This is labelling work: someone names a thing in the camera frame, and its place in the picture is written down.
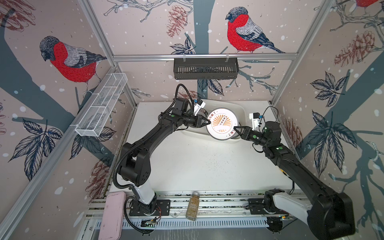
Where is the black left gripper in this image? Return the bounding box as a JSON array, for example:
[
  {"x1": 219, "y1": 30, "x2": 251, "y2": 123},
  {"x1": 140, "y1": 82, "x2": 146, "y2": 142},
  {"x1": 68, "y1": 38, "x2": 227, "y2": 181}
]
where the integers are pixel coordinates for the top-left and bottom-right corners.
[{"x1": 180, "y1": 113, "x2": 211, "y2": 128}]

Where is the sunburst plate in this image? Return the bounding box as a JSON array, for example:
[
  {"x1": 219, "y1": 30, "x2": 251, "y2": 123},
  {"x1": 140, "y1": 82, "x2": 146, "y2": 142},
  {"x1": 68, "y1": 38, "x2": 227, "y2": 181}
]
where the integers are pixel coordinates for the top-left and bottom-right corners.
[{"x1": 206, "y1": 108, "x2": 239, "y2": 141}]

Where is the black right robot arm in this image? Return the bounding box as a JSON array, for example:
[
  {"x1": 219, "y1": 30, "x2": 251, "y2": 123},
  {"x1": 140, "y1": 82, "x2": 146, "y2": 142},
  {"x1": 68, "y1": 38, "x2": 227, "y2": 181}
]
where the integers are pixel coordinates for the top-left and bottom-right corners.
[{"x1": 234, "y1": 121, "x2": 356, "y2": 240}]

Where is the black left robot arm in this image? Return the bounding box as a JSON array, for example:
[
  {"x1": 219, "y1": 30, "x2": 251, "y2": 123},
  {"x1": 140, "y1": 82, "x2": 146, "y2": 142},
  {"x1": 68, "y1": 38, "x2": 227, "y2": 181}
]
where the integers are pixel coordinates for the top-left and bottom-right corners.
[{"x1": 113, "y1": 98, "x2": 211, "y2": 215}]

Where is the spice jar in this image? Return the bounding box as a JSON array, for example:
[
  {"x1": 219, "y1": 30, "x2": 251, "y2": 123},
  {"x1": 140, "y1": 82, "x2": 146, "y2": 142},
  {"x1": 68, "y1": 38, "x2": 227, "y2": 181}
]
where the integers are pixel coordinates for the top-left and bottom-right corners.
[{"x1": 186, "y1": 192, "x2": 200, "y2": 221}]

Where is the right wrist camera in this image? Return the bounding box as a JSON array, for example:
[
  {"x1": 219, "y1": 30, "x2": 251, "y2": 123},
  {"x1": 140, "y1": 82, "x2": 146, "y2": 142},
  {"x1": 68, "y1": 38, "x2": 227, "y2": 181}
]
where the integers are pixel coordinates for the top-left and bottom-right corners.
[{"x1": 249, "y1": 113, "x2": 263, "y2": 131}]

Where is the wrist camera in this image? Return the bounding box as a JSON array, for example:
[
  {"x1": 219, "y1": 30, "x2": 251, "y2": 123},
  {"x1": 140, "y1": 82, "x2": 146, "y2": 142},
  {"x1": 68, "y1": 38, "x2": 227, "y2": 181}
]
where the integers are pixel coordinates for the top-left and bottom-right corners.
[
  {"x1": 249, "y1": 113, "x2": 263, "y2": 131},
  {"x1": 193, "y1": 99, "x2": 206, "y2": 116}
]

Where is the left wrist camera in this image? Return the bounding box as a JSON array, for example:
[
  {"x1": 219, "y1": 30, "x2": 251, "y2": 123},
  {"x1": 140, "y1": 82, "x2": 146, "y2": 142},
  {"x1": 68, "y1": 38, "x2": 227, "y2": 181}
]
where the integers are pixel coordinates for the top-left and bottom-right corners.
[{"x1": 193, "y1": 99, "x2": 206, "y2": 116}]

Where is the black wall basket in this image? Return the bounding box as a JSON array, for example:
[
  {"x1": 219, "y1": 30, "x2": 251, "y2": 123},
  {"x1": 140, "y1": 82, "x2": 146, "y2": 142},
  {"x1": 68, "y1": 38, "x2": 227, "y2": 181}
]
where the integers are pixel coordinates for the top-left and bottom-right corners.
[{"x1": 174, "y1": 58, "x2": 239, "y2": 80}]

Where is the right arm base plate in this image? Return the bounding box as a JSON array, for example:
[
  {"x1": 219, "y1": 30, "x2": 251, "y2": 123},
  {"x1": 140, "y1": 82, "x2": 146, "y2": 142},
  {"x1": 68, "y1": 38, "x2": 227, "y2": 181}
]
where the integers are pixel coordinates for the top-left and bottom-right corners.
[{"x1": 245, "y1": 198, "x2": 269, "y2": 215}]

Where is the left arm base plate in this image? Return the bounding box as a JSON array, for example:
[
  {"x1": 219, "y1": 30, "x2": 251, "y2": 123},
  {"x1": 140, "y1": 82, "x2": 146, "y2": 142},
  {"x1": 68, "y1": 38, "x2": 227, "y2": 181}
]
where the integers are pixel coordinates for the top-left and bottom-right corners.
[{"x1": 129, "y1": 200, "x2": 171, "y2": 217}]

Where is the white wire mesh shelf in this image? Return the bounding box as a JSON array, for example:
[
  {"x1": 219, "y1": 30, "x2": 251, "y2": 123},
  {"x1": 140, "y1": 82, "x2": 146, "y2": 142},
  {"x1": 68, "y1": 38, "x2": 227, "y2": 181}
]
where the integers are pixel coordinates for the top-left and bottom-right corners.
[{"x1": 75, "y1": 73, "x2": 128, "y2": 137}]

